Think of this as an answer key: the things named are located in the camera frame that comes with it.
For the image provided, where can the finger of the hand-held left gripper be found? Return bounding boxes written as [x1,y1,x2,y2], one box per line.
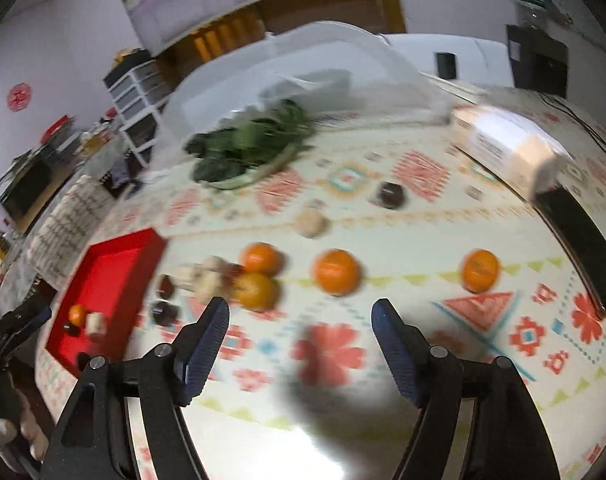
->
[0,305,52,343]

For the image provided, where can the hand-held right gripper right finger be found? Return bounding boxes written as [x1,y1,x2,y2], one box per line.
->
[370,298,564,480]

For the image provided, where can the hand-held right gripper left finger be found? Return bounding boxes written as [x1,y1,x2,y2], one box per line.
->
[40,297,231,480]

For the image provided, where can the red tray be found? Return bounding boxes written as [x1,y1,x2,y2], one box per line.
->
[46,228,166,378]

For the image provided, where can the person's left hand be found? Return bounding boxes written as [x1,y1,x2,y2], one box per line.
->
[0,402,50,462]

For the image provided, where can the patterned fabric chair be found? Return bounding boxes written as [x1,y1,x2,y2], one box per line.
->
[30,175,119,281]

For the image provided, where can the black monitor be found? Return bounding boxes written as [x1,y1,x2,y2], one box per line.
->
[0,145,54,221]

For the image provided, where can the beige round bun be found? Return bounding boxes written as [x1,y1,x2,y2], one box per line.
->
[294,208,329,238]

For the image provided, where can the dark chocolate ball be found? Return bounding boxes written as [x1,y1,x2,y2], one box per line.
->
[373,181,408,209]

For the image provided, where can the leafy greens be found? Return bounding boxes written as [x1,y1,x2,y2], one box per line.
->
[184,100,316,183]

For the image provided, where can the black flat device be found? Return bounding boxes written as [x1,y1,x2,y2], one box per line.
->
[533,187,606,317]

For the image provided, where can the white cardboard box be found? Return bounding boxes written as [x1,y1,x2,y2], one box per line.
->
[449,105,566,196]

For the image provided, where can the white drawer cabinet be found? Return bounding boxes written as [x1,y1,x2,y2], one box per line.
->
[103,57,176,166]

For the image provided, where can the small black speaker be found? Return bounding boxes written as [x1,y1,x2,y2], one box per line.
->
[435,51,456,80]

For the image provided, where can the translucent mesh food cover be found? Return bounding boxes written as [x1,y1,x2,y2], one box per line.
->
[153,21,451,171]

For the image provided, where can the white appliance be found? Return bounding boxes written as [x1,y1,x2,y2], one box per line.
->
[383,34,514,91]

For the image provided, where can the black box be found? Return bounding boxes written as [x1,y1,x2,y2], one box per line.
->
[505,24,568,98]

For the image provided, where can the red round wall decoration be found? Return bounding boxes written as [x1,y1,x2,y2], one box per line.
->
[8,84,33,111]

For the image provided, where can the black cable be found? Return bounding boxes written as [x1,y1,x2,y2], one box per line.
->
[538,91,606,171]

